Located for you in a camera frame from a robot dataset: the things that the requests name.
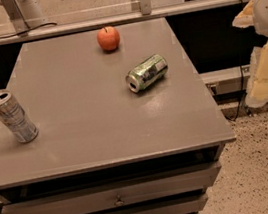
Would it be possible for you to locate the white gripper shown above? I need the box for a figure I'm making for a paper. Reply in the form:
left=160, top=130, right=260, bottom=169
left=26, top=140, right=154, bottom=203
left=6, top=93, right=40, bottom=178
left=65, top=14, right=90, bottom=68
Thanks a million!
left=232, top=0, right=268, bottom=108

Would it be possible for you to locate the silver redbull can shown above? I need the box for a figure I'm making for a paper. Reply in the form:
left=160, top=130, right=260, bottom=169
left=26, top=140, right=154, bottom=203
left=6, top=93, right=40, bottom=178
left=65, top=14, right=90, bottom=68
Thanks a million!
left=0, top=89, right=39, bottom=144

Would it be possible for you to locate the green soda can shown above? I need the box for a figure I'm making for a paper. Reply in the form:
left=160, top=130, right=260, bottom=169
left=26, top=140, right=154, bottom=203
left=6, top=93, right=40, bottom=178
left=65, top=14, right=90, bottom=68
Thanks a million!
left=125, top=54, right=168, bottom=93

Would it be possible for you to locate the red apple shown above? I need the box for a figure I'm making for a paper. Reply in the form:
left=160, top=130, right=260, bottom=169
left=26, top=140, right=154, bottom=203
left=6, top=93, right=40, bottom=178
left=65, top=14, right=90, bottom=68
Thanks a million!
left=96, top=26, right=120, bottom=51

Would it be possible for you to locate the top drawer with knob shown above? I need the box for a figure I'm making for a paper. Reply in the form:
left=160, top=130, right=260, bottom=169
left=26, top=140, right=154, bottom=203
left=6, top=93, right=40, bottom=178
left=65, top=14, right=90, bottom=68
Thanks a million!
left=2, top=162, right=221, bottom=214

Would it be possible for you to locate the grey drawer cabinet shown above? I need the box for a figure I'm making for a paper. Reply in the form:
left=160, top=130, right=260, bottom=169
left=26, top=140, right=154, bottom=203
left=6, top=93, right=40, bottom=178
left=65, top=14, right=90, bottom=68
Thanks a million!
left=0, top=19, right=235, bottom=214

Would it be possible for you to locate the black hanging cable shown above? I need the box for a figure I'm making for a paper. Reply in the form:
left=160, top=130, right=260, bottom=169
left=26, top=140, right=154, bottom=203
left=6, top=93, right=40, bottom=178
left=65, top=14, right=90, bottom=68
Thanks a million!
left=206, top=0, right=263, bottom=124

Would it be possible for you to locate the metal window frame rail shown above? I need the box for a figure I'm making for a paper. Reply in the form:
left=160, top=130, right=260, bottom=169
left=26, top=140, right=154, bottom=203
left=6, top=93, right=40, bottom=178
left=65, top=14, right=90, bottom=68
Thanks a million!
left=0, top=0, right=249, bottom=45

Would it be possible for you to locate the black cable on ledge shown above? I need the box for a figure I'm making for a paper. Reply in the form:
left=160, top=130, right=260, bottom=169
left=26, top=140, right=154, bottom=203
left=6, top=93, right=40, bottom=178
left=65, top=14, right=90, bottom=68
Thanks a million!
left=0, top=21, right=59, bottom=40

